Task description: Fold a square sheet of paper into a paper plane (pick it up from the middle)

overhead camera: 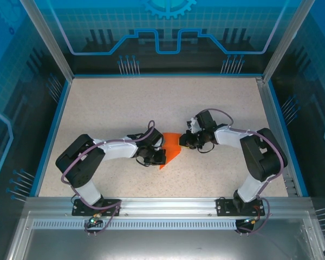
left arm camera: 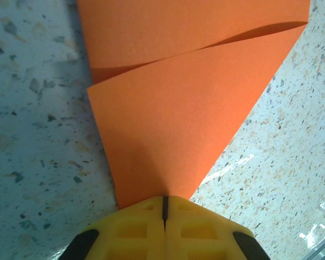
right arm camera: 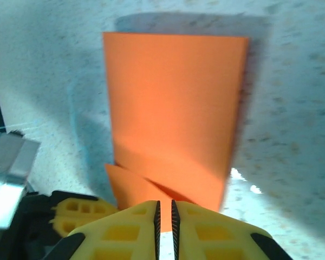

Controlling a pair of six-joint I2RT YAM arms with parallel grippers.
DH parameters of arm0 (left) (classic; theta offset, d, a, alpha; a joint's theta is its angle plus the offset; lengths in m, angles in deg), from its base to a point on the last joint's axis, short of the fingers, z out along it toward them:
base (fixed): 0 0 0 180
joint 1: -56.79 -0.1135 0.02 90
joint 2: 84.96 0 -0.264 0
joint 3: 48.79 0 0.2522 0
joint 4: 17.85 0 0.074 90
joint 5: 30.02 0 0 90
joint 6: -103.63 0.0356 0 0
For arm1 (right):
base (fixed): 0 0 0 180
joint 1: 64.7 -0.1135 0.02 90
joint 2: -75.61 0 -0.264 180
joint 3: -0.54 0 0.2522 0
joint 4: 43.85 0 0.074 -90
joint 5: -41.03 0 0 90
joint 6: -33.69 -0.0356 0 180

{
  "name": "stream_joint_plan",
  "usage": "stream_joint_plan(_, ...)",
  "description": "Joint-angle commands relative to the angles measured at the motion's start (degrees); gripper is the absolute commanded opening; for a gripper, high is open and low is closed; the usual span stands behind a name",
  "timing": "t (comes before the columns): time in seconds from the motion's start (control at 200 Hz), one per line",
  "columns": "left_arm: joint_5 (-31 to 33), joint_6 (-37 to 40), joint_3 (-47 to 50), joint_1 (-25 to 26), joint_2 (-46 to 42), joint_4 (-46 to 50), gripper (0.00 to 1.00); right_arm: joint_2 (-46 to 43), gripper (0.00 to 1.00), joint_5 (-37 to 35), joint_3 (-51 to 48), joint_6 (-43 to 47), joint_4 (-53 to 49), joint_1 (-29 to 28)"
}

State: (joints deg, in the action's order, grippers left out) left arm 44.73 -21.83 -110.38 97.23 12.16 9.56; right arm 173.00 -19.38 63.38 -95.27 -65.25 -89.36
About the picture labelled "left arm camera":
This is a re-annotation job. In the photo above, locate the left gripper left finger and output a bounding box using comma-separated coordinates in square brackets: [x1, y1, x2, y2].
[61, 195, 166, 260]

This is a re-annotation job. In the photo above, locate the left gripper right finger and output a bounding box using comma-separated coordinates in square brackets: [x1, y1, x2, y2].
[164, 195, 269, 260]

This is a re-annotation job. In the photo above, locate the orange paper sheet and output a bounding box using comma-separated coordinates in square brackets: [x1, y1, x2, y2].
[77, 0, 311, 211]

